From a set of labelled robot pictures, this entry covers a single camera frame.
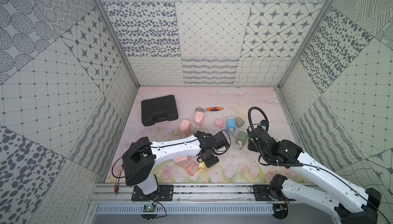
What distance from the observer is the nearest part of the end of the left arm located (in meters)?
0.56

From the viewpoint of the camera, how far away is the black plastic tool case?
0.99m

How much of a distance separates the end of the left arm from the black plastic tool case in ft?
1.32
